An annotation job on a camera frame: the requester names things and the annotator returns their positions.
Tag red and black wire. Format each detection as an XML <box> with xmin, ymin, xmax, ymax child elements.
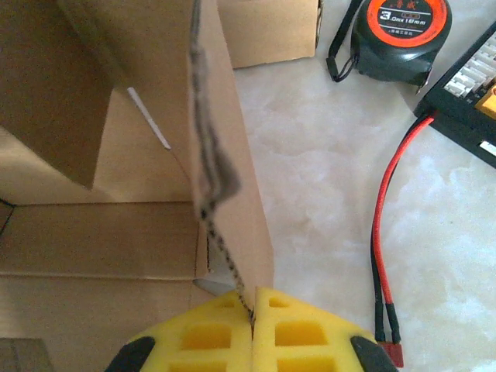
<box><xmin>370</xmin><ymin>114</ymin><xmax>437</xmax><ymax>369</ymax></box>

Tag black and orange tape measure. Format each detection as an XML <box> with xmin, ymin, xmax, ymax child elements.
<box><xmin>327</xmin><ymin>0</ymin><xmax>453</xmax><ymax>88</ymax></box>

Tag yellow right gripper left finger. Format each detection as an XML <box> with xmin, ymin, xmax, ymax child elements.
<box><xmin>104</xmin><ymin>290</ymin><xmax>255</xmax><ymax>372</ymax></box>

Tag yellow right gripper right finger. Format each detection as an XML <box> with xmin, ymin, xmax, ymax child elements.
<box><xmin>251</xmin><ymin>286</ymin><xmax>400</xmax><ymax>372</ymax></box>

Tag brown cardboard box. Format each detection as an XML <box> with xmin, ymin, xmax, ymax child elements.
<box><xmin>0</xmin><ymin>0</ymin><xmax>276</xmax><ymax>372</ymax></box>
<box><xmin>216</xmin><ymin>0</ymin><xmax>321</xmax><ymax>70</ymax></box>

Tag black charger board yellow connectors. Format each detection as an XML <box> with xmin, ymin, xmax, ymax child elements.
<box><xmin>413</xmin><ymin>21</ymin><xmax>496</xmax><ymax>170</ymax></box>

